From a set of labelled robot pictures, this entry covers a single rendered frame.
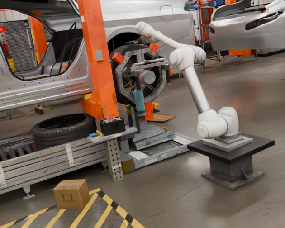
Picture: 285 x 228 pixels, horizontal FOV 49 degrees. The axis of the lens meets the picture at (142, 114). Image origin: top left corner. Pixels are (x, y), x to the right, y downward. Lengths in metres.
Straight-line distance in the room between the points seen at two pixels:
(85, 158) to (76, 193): 0.57
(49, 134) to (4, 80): 0.68
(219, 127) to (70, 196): 1.28
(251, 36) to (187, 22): 1.61
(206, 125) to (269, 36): 3.10
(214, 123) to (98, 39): 1.26
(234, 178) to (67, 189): 1.33
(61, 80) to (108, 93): 0.63
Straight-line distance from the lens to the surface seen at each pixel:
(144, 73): 3.07
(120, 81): 3.11
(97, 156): 3.11
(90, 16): 2.89
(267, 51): 11.13
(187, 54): 2.52
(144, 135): 3.38
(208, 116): 2.43
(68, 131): 3.08
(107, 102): 2.94
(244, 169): 2.73
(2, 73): 3.26
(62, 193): 2.65
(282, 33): 5.31
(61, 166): 3.03
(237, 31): 5.48
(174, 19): 3.90
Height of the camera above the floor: 1.26
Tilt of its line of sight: 14 degrees down
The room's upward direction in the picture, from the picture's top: 8 degrees counter-clockwise
